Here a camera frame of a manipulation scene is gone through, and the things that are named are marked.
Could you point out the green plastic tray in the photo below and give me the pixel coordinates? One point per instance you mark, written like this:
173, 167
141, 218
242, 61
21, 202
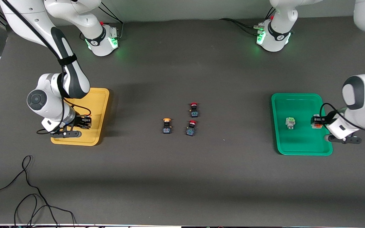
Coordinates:
296, 139

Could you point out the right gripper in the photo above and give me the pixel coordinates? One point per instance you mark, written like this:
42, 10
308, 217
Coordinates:
80, 122

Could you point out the yellow plastic tray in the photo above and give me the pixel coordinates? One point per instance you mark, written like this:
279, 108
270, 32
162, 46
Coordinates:
100, 104

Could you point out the green white push button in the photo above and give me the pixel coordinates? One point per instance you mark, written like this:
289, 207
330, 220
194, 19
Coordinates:
290, 123

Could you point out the orange white push button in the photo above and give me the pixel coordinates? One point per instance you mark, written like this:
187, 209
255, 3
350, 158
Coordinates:
317, 126

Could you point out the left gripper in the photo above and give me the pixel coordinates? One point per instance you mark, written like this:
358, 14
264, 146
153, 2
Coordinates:
322, 120

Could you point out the red push button switch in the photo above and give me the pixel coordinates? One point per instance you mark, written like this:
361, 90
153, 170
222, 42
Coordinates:
194, 110
191, 128

